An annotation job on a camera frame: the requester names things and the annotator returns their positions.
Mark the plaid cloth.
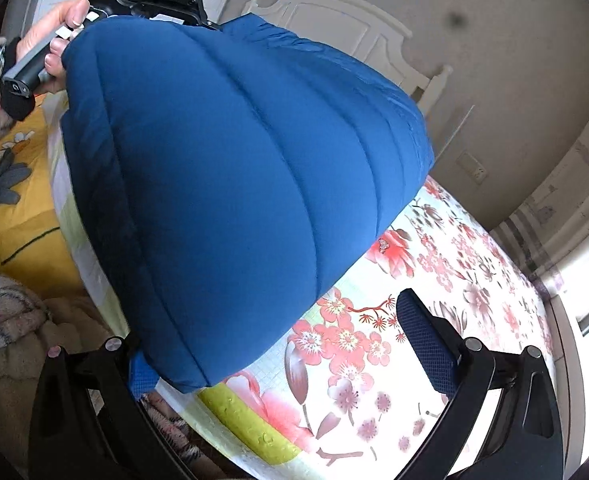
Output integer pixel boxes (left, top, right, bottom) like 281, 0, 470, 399
0, 267, 50, 356

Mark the white bed headboard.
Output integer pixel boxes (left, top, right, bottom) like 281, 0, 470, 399
252, 0, 454, 121

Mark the floral bedsheet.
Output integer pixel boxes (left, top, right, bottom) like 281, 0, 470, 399
47, 110, 560, 476

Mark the thin white rod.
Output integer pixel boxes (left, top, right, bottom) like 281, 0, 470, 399
435, 104, 476, 160

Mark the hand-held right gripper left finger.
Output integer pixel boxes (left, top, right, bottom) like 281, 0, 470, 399
28, 335, 195, 480

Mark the striped curtain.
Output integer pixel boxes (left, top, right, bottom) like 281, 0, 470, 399
489, 120, 589, 286

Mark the person's left hand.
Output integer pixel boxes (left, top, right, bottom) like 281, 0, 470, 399
17, 0, 92, 93

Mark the beige wall socket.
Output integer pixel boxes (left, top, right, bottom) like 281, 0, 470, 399
457, 152, 490, 183

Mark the blue down jacket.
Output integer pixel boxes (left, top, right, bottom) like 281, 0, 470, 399
59, 14, 435, 395

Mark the yellow printed cloth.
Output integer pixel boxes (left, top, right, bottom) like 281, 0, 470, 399
0, 95, 82, 281

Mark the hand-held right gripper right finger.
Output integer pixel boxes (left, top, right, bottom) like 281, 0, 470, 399
397, 288, 565, 480

